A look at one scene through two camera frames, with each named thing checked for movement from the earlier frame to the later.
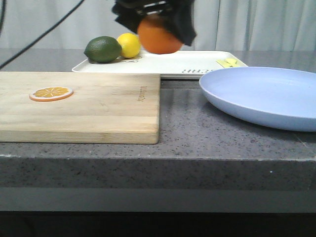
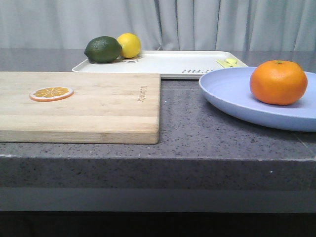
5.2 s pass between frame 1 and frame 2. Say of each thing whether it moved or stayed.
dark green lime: stayed
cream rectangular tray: stayed
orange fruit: moved
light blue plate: stayed
